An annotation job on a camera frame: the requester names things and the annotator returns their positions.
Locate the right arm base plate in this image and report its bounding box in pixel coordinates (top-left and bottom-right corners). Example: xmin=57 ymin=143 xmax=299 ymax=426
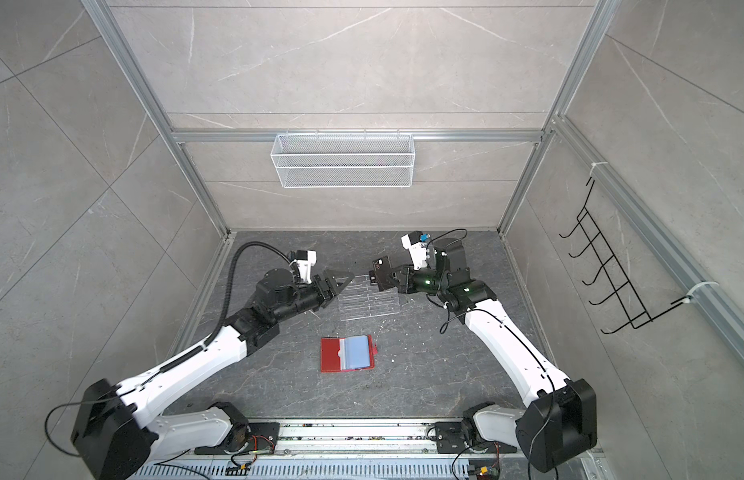
xmin=426 ymin=419 xmax=518 ymax=454

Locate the clear acrylic organizer tray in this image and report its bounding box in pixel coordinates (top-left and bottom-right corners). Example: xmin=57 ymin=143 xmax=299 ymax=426
xmin=339 ymin=275 xmax=401 ymax=321

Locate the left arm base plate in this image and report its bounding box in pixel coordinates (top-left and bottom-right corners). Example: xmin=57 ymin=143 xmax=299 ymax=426
xmin=194 ymin=422 xmax=281 ymax=455

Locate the red leather card holder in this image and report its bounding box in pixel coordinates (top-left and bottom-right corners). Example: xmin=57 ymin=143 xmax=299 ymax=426
xmin=320 ymin=335 xmax=377 ymax=373

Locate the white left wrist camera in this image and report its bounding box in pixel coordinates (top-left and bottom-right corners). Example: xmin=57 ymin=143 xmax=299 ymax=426
xmin=289 ymin=250 xmax=317 ymax=284

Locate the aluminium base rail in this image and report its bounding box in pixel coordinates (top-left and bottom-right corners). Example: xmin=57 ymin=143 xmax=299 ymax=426
xmin=129 ymin=418 xmax=612 ymax=479

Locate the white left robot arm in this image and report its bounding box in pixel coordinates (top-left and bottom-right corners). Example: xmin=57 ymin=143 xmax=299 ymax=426
xmin=71 ymin=269 xmax=354 ymax=479

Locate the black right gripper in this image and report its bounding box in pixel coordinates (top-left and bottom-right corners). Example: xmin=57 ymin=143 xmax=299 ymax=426
xmin=385 ymin=263 xmax=450 ymax=297

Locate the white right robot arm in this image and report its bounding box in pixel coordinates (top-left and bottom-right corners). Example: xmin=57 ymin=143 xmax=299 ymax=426
xmin=371 ymin=231 xmax=598 ymax=473

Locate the white wire mesh basket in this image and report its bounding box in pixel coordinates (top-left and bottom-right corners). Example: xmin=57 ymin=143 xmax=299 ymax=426
xmin=271 ymin=133 xmax=416 ymax=189

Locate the black wire hook rack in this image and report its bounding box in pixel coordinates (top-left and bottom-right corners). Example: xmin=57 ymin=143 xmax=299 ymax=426
xmin=558 ymin=177 xmax=693 ymax=335

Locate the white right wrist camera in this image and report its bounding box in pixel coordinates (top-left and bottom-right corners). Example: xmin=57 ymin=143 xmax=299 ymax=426
xmin=401 ymin=230 xmax=431 ymax=270

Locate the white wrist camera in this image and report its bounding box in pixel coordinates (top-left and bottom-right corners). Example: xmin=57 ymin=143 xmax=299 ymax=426
xmin=289 ymin=250 xmax=317 ymax=284
xmin=401 ymin=230 xmax=431 ymax=270

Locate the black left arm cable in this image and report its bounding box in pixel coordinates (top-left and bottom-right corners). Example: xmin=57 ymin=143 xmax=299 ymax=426
xmin=203 ymin=241 xmax=295 ymax=346

